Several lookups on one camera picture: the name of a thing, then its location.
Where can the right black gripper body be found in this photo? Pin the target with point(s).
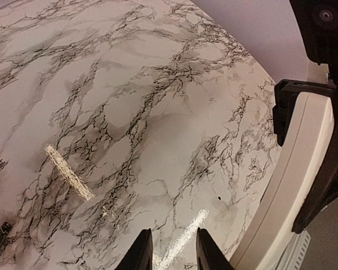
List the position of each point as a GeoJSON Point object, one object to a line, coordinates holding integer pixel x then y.
{"type": "Point", "coordinates": [318, 24]}

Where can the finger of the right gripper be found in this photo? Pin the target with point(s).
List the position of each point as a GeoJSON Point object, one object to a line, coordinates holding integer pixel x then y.
{"type": "Point", "coordinates": [286, 92]}
{"type": "Point", "coordinates": [325, 186]}

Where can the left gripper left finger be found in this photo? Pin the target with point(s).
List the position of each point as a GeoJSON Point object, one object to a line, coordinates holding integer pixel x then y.
{"type": "Point", "coordinates": [140, 254]}

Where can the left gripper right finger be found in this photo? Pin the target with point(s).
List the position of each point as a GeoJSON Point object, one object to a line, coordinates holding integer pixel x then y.
{"type": "Point", "coordinates": [209, 256]}

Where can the white remote control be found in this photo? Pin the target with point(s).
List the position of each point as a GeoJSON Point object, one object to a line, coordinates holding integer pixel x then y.
{"type": "Point", "coordinates": [301, 156]}

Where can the black battery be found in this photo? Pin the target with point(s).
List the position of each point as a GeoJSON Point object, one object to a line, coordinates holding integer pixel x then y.
{"type": "Point", "coordinates": [4, 231]}

